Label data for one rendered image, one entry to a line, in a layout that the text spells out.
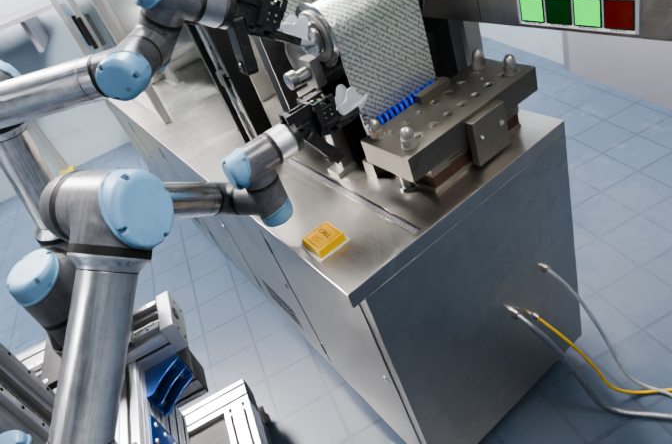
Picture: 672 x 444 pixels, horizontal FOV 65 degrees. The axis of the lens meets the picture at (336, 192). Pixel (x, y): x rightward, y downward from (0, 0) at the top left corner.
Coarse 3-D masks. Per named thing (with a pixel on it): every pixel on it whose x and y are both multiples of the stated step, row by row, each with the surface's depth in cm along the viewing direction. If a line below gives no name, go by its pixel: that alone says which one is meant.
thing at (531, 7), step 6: (522, 0) 106; (528, 0) 105; (534, 0) 104; (540, 0) 102; (522, 6) 107; (528, 6) 106; (534, 6) 104; (540, 6) 103; (522, 12) 108; (528, 12) 106; (534, 12) 105; (540, 12) 104; (522, 18) 108; (528, 18) 107; (534, 18) 106; (540, 18) 105
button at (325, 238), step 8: (328, 224) 114; (312, 232) 114; (320, 232) 113; (328, 232) 112; (336, 232) 111; (304, 240) 113; (312, 240) 112; (320, 240) 111; (328, 240) 110; (336, 240) 110; (344, 240) 111; (312, 248) 110; (320, 248) 109; (328, 248) 110; (320, 256) 109
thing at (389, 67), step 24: (408, 24) 119; (360, 48) 114; (384, 48) 117; (408, 48) 121; (360, 72) 116; (384, 72) 120; (408, 72) 124; (432, 72) 128; (360, 96) 118; (384, 96) 122
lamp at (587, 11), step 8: (576, 0) 96; (584, 0) 95; (592, 0) 94; (576, 8) 97; (584, 8) 96; (592, 8) 95; (576, 16) 98; (584, 16) 97; (592, 16) 96; (576, 24) 99; (584, 24) 98; (592, 24) 97
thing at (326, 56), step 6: (306, 12) 110; (312, 18) 109; (318, 24) 109; (324, 30) 108; (324, 36) 110; (330, 42) 110; (330, 48) 111; (324, 54) 114; (330, 54) 112; (324, 60) 116
